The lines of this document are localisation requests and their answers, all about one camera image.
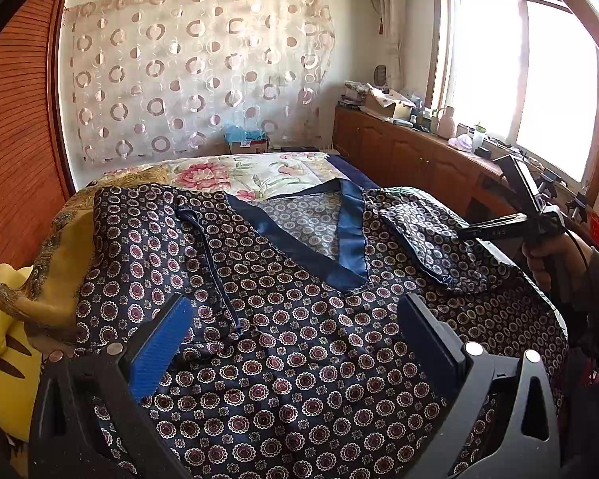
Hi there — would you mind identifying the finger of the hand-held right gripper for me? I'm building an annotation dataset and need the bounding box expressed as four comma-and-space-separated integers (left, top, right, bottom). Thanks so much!
492, 154, 544, 216
457, 212, 531, 241

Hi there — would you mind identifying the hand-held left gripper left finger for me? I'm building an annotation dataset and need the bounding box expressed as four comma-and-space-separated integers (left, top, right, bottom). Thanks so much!
27, 293, 195, 479

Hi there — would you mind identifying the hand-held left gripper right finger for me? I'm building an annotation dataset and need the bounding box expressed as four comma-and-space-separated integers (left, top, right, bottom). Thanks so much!
401, 293, 564, 479

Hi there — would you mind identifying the navy medallion-print garment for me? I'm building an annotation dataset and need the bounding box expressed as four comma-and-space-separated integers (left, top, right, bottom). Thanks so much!
75, 177, 570, 479

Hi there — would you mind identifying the person's right hand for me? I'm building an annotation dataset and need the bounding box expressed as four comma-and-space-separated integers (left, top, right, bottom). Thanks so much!
524, 232, 594, 306

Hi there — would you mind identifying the pink jug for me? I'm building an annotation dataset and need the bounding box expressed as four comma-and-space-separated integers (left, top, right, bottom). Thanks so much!
436, 106, 457, 141

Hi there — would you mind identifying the wooden cabinet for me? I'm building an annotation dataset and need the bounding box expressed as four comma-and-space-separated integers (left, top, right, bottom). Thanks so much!
333, 104, 505, 210

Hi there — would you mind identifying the yellow cloth with brown marks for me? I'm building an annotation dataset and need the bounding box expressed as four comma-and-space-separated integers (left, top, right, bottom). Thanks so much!
0, 204, 103, 460

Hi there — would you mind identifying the open cardboard box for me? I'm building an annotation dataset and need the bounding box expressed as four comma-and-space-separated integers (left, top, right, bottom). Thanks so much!
362, 85, 416, 121

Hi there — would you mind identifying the golden patterned pillow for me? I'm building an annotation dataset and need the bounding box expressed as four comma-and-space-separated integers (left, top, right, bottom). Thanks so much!
0, 166, 173, 355

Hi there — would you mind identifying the person's dark clothing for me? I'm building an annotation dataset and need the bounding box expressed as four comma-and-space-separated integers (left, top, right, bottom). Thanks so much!
559, 339, 599, 479

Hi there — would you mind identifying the floral quilt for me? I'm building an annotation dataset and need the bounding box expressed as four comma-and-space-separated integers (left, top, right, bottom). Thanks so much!
105, 151, 380, 205

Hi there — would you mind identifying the white lace window curtain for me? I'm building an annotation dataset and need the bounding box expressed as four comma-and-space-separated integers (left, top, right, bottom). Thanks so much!
374, 0, 405, 95

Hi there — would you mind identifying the cardboard box with blue cloth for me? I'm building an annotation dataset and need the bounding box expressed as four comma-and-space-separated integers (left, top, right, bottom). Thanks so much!
224, 125, 270, 155

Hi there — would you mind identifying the wooden slatted wardrobe door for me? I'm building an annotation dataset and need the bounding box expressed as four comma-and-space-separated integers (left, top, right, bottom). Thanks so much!
0, 0, 78, 285

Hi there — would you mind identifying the circle-print sheer curtain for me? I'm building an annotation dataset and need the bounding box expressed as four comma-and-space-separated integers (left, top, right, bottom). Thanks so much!
62, 0, 337, 165

